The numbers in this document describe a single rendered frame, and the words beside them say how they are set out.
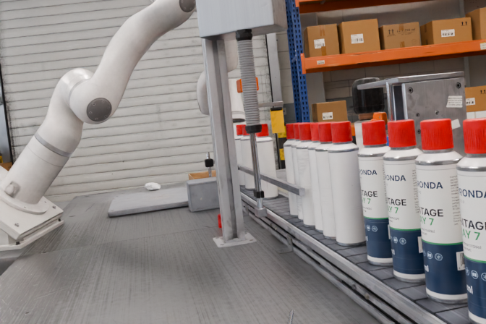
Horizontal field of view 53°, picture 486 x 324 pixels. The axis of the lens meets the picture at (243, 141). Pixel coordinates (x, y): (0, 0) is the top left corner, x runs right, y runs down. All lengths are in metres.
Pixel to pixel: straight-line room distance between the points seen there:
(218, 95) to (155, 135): 4.46
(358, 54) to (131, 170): 2.76
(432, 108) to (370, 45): 4.30
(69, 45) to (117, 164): 1.42
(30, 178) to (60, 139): 0.14
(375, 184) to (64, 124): 1.02
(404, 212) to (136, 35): 1.00
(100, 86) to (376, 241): 0.93
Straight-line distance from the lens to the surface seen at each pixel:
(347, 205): 0.82
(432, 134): 0.58
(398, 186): 0.64
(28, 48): 5.98
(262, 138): 1.31
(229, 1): 1.03
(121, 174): 5.65
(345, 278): 0.76
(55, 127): 1.48
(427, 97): 0.76
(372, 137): 0.71
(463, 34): 5.45
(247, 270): 0.92
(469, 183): 0.52
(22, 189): 1.53
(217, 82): 1.09
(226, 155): 1.09
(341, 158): 0.80
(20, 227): 1.43
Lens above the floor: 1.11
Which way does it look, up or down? 3 degrees down
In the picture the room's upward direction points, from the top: 6 degrees counter-clockwise
